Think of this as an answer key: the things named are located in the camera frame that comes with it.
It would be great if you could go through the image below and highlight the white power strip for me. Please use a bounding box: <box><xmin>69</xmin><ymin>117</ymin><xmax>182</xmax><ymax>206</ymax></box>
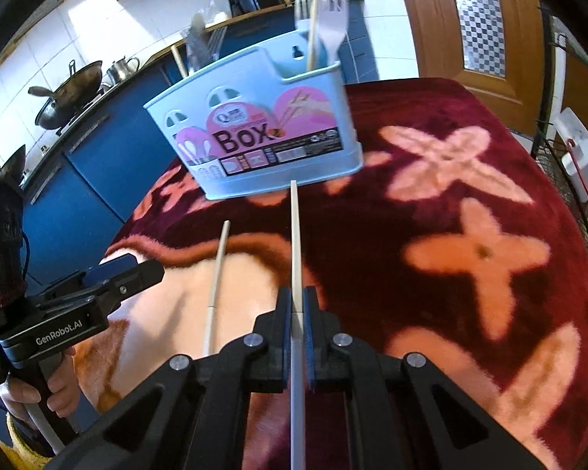
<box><xmin>554</xmin><ymin>108</ymin><xmax>588</xmax><ymax>202</ymax></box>

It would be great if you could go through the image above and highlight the light blue utensil box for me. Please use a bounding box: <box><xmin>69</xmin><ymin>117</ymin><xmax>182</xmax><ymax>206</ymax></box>
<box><xmin>144</xmin><ymin>32</ymin><xmax>363</xmax><ymax>201</ymax></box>

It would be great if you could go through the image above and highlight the beige chopstick on cloth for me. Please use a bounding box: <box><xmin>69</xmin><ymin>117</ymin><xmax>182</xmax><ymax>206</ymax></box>
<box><xmin>203</xmin><ymin>220</ymin><xmax>230</xmax><ymax>355</ymax></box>

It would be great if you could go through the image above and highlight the red floral plush cloth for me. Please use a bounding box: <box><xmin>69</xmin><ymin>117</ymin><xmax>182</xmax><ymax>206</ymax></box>
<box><xmin>75</xmin><ymin>79</ymin><xmax>588</xmax><ymax>469</ymax></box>

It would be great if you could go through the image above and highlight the blue kitchen cabinet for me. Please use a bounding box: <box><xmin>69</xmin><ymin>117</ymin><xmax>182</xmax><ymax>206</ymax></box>
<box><xmin>24</xmin><ymin>10</ymin><xmax>352</xmax><ymax>287</ymax></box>

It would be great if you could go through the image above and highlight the black wok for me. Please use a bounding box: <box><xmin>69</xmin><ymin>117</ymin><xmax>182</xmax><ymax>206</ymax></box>
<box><xmin>27</xmin><ymin>60</ymin><xmax>103</xmax><ymax>130</ymax></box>

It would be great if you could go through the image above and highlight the wooden door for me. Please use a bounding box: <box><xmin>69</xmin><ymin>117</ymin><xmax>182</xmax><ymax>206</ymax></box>
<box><xmin>405</xmin><ymin>0</ymin><xmax>545</xmax><ymax>136</ymax></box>

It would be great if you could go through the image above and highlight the steel kettle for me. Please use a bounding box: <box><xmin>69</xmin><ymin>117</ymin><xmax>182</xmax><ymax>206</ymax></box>
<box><xmin>107</xmin><ymin>57</ymin><xmax>140</xmax><ymax>85</ymax></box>

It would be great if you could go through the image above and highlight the left hand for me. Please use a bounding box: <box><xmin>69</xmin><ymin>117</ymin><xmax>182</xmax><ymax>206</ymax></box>
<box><xmin>0</xmin><ymin>345</ymin><xmax>83</xmax><ymax>432</ymax></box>

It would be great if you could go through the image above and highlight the wooden chopstick on cloth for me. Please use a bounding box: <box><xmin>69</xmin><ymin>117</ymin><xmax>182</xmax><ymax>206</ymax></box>
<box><xmin>307</xmin><ymin>0</ymin><xmax>321</xmax><ymax>72</ymax></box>

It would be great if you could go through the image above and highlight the wooden chopstick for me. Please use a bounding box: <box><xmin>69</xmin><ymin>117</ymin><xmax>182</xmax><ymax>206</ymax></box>
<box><xmin>171</xmin><ymin>45</ymin><xmax>189</xmax><ymax>79</ymax></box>
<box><xmin>307</xmin><ymin>0</ymin><xmax>321</xmax><ymax>72</ymax></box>

